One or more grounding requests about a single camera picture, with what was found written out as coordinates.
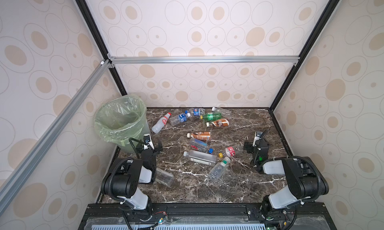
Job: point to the white red-capped milk bottle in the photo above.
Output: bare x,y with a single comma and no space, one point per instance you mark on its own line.
161,123

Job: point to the clear bottle red label yellow cap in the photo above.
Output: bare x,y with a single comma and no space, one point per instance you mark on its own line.
228,152

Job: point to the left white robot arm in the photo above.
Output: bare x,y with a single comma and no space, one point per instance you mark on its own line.
121,183

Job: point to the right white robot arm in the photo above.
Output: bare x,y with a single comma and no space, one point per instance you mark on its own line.
305,183

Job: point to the green-lined mesh waste bin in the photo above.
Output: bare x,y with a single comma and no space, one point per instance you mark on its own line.
120,119

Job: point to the brown Nescafe bottle far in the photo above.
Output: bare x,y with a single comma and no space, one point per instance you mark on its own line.
218,123

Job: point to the brown nescafe bottle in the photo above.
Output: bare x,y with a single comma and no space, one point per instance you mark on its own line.
202,136
218,123

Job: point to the clear crushed bottle blue cap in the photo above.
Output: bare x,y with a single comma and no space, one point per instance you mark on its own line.
200,146

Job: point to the clear small bottle green-white cap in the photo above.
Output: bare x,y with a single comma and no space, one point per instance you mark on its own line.
218,170

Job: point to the clear bottle blue label white cap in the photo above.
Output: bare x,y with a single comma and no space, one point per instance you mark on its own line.
179,119

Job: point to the clear square bottle white cap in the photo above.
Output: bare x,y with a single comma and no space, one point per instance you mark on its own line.
200,157

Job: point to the brown Nescafe bottle near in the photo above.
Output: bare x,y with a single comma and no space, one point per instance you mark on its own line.
202,136

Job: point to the green soda bottle yellow cap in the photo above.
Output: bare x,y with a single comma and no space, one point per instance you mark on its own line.
211,117

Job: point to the clear Pepsi bottle blue cap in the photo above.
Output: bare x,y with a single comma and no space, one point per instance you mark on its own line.
196,112

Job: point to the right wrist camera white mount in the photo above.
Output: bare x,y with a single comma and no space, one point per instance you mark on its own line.
257,137

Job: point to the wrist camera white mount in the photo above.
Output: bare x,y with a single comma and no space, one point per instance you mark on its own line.
257,137
148,143

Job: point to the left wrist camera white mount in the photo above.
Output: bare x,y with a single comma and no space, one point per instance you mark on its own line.
148,143

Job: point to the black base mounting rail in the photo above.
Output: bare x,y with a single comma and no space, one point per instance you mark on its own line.
312,216

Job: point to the horizontal aluminium rail back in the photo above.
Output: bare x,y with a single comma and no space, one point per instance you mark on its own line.
200,60

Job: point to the diagonal aluminium rail left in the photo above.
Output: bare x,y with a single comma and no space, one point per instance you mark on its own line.
24,170

